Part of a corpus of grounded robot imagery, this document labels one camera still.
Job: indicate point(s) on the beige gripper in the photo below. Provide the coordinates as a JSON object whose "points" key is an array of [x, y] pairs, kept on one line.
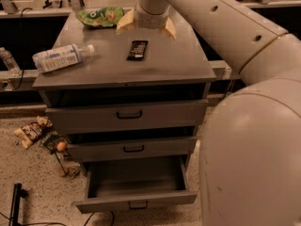
{"points": [[151, 21]]}

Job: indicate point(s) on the black rxbar chocolate bar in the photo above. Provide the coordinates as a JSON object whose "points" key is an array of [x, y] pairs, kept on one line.
{"points": [[137, 50]]}

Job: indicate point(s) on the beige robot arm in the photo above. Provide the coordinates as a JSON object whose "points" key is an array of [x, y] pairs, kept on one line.
{"points": [[250, 152]]}

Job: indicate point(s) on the grey metal drawer cabinet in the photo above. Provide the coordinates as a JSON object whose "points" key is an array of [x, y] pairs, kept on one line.
{"points": [[171, 70]]}

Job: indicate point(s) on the grey top drawer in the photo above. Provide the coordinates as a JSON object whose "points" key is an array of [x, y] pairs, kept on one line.
{"points": [[109, 118]]}

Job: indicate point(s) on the grey middle drawer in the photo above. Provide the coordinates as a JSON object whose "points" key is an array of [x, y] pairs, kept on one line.
{"points": [[127, 149]]}

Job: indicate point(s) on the grey open bottom drawer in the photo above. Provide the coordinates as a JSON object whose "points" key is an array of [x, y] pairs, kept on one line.
{"points": [[134, 184]]}

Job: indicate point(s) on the green chip bag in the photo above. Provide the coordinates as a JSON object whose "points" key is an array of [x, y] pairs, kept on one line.
{"points": [[102, 18]]}

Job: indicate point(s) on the clear plastic water bottle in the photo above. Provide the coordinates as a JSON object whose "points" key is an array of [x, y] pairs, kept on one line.
{"points": [[62, 57]]}

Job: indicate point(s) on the clear bottle at left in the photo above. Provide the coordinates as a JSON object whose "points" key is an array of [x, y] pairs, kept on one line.
{"points": [[10, 62]]}

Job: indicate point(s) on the small orange ball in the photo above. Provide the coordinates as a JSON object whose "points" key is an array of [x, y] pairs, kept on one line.
{"points": [[61, 146]]}

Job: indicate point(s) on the dark green snack bag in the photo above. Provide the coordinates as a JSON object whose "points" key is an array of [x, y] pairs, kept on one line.
{"points": [[50, 140]]}

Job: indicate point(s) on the brown snack bag on floor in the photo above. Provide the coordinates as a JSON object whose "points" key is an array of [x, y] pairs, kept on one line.
{"points": [[33, 131]]}

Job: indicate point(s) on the clear bottle on floor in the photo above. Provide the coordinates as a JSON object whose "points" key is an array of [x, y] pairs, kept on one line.
{"points": [[63, 168]]}

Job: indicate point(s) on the black stand on floor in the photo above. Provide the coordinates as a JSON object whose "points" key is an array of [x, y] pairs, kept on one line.
{"points": [[18, 194]]}

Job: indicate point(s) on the grey metal frame rail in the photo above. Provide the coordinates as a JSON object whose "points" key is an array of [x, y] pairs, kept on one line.
{"points": [[223, 71]]}

